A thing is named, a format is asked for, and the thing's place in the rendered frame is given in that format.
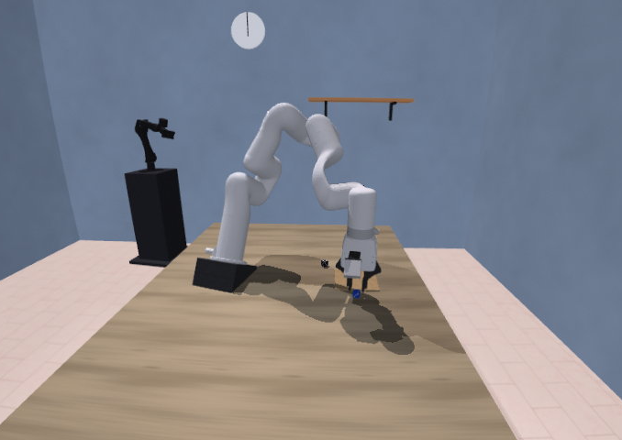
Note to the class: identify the tan sandy mat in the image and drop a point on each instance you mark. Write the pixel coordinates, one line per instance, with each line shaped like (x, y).
(341, 282)

